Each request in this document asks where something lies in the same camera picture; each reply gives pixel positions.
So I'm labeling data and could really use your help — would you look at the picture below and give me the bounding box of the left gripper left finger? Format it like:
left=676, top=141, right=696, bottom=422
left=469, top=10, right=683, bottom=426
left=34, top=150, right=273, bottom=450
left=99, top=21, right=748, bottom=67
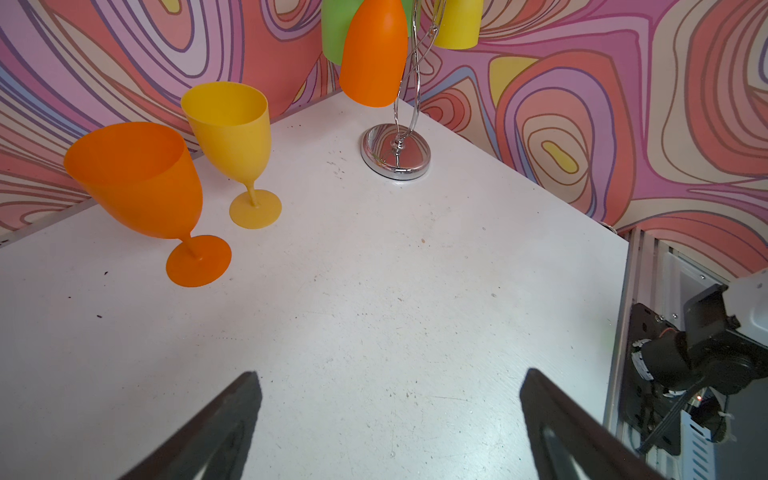
left=122, top=371, right=262, bottom=479

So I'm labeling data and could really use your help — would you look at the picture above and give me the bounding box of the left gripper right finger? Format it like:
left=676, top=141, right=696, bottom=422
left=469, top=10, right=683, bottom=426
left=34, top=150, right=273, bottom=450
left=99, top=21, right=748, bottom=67
left=519, top=368, right=661, bottom=479

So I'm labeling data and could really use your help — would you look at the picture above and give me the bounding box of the orange wine glass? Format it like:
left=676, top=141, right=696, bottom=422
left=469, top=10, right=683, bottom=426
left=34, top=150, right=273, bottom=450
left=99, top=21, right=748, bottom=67
left=63, top=122, right=232, bottom=287
left=340, top=0, right=408, bottom=108

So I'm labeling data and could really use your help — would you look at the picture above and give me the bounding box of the yellow wine glass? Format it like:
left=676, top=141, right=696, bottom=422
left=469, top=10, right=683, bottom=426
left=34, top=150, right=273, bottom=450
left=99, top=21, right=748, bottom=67
left=181, top=81, right=282, bottom=229
left=434, top=0, right=484, bottom=50

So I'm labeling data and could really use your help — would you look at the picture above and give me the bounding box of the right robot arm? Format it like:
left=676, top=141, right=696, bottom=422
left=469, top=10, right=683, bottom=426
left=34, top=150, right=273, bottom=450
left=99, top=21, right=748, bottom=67
left=630, top=269, right=767, bottom=395

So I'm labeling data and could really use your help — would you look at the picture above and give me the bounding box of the chrome wine glass rack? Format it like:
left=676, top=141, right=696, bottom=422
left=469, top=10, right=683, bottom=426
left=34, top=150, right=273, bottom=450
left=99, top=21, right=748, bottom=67
left=360, top=1, right=446, bottom=182

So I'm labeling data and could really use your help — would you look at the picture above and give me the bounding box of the left green wine glass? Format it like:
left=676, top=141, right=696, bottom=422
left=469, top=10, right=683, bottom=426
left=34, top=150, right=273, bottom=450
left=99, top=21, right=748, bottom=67
left=321, top=0, right=421, bottom=72

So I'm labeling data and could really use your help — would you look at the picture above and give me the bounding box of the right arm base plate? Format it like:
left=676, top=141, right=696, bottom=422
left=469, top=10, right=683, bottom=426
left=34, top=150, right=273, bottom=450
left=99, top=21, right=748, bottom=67
left=619, top=303, right=728, bottom=443

